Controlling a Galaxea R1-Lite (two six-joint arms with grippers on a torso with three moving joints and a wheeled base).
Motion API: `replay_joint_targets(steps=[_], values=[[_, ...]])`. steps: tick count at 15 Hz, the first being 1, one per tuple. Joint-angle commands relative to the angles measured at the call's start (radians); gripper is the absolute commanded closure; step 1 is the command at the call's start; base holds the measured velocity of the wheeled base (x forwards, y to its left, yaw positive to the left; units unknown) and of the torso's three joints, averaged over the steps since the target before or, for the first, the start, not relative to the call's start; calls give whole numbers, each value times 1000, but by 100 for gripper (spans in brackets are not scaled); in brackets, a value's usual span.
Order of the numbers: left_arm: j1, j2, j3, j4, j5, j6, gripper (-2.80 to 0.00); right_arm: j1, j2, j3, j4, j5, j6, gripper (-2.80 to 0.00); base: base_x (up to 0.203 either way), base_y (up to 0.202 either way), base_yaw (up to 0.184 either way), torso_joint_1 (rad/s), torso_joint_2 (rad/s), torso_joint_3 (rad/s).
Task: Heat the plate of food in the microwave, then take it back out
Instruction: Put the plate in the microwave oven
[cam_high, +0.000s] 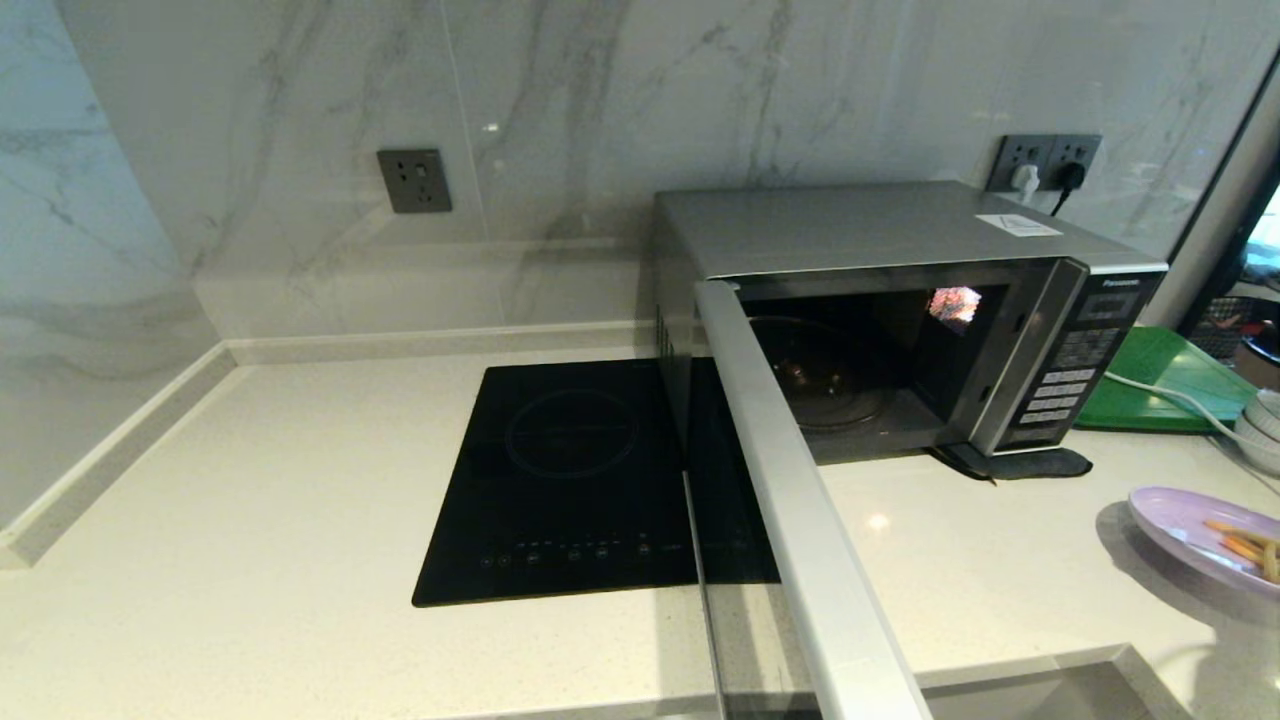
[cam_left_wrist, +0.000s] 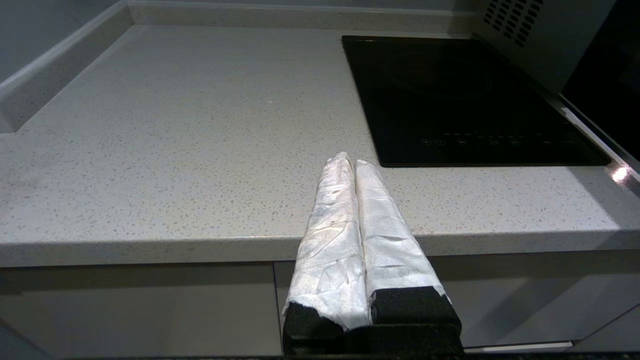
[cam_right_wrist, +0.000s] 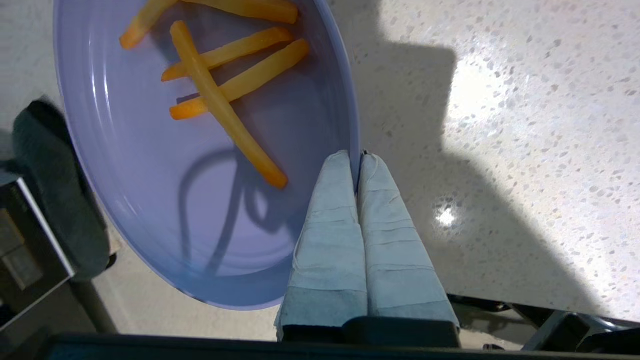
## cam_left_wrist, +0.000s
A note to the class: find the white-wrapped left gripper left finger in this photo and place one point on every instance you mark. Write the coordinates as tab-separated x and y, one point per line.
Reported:
330	250

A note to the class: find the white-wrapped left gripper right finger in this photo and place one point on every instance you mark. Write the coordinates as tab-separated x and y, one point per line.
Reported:
395	250

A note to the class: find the black glass microwave door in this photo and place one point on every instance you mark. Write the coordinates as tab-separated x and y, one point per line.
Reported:
610	90

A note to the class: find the beige cabinet front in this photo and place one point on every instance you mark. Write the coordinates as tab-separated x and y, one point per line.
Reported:
525	300
135	310

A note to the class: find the black induction cooktop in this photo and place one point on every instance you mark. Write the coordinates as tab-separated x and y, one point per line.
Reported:
460	100

